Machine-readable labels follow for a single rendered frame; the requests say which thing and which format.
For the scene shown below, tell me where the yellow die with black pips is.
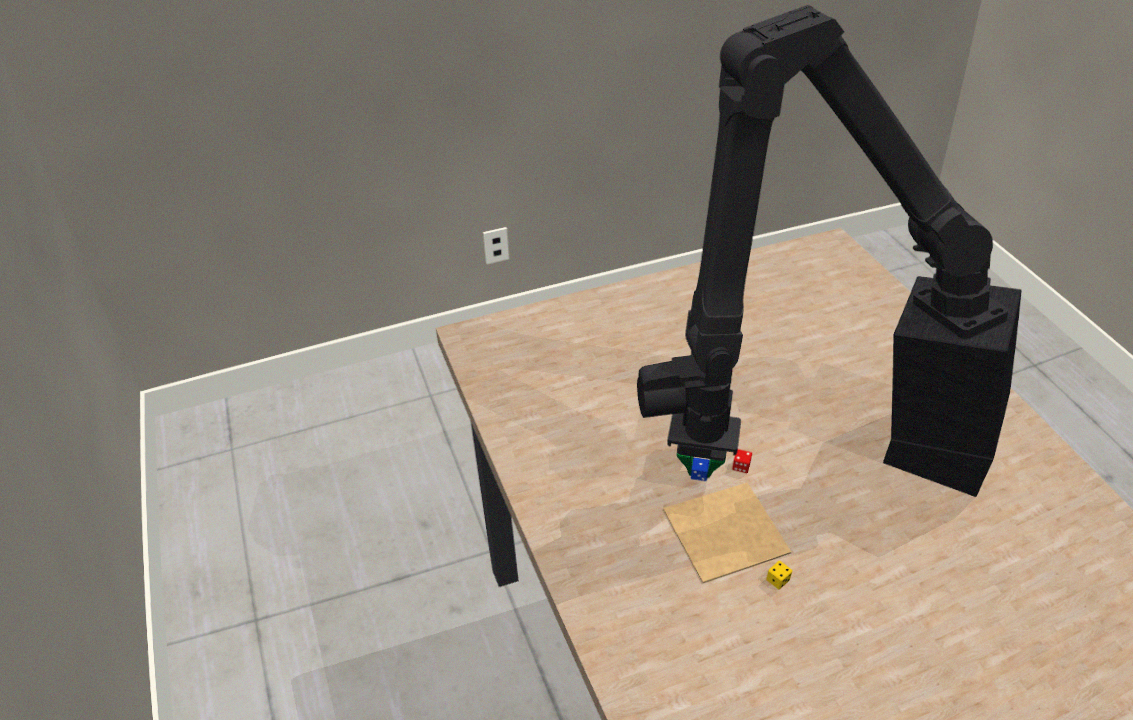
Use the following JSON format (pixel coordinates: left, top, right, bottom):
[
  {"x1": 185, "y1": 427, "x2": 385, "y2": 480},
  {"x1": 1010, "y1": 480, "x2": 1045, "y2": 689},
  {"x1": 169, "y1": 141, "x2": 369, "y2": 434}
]
[{"x1": 766, "y1": 561, "x2": 792, "y2": 588}]

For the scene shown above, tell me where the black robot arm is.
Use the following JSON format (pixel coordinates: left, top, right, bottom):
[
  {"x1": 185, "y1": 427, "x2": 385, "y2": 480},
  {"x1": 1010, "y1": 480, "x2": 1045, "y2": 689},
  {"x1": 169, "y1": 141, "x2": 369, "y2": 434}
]
[{"x1": 637, "y1": 5, "x2": 1008, "y2": 432}]

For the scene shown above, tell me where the blue die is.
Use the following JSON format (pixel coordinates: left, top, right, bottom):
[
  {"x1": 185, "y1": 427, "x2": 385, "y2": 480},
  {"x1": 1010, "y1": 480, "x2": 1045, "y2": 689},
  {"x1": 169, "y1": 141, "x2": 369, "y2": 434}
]
[{"x1": 691, "y1": 458, "x2": 710, "y2": 481}]

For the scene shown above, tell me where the red die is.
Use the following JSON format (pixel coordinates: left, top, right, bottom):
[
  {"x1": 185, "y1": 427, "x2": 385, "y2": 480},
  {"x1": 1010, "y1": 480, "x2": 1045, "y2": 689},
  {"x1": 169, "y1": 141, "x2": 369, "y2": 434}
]
[{"x1": 732, "y1": 449, "x2": 752, "y2": 473}]

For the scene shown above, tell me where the tan flat mat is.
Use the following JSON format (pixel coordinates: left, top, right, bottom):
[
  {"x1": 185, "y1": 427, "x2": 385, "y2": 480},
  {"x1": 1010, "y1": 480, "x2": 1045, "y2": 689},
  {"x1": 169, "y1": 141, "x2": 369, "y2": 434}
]
[{"x1": 663, "y1": 483, "x2": 791, "y2": 583}]

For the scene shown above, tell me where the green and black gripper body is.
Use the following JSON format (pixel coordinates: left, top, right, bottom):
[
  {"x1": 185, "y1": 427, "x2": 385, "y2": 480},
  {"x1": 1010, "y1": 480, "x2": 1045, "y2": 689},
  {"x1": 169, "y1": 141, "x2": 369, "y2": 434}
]
[{"x1": 667, "y1": 404, "x2": 741, "y2": 461}]

